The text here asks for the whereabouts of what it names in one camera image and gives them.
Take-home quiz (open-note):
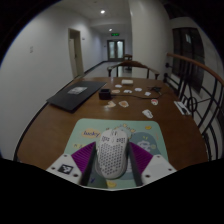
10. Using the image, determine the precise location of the glass double door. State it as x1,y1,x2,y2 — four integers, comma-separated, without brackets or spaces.
106,39,126,62

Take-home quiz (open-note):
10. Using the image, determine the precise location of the small black box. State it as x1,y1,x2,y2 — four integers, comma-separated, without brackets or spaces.
98,88,112,101

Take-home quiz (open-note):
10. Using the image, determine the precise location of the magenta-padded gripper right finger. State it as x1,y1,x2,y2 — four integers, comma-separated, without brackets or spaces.
127,141,177,187

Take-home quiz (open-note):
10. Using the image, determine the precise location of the dark window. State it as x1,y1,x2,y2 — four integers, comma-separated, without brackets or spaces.
171,27,205,94

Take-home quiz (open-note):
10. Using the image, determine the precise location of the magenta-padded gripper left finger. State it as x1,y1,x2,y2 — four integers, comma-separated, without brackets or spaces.
45,141,98,187

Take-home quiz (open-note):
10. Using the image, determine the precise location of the black flat board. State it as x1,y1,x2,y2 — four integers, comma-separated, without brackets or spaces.
46,80,108,114

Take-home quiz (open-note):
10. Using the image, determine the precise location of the open side doorway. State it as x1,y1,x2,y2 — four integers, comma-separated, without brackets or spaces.
67,27,85,80

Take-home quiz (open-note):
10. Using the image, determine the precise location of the white honeycomb computer mouse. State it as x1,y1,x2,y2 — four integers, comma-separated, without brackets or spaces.
94,128,130,181

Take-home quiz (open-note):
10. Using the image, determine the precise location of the white oblong sticker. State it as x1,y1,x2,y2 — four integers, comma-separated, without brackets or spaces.
141,109,154,119

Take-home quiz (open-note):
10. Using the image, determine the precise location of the thin black cable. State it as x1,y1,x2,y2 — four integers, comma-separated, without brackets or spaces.
110,85,164,100

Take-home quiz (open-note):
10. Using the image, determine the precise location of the pale green printed mouse pad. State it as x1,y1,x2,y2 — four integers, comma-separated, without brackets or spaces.
63,118,163,191

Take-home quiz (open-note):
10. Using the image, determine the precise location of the dark wooden chair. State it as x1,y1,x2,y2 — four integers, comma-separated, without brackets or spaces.
123,53,134,72

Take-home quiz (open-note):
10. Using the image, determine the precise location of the black railing with wooden handrail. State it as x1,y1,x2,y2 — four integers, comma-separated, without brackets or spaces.
162,52,224,163

